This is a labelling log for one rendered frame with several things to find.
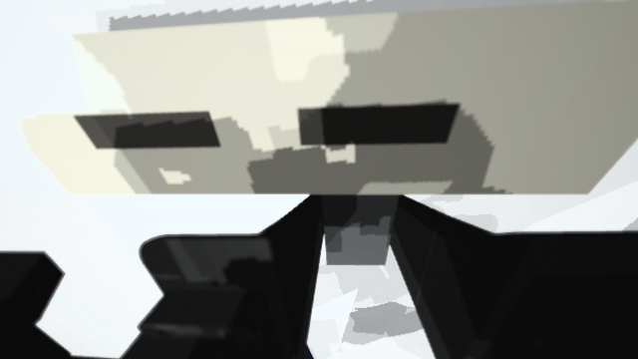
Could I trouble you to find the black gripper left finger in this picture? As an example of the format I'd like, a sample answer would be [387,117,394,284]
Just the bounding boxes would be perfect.
[139,194,324,359]

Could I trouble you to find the black two-prong charger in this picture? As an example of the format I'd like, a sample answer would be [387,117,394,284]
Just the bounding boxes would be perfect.
[321,194,399,265]

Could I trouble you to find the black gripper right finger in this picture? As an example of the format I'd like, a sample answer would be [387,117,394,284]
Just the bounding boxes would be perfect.
[390,194,638,359]

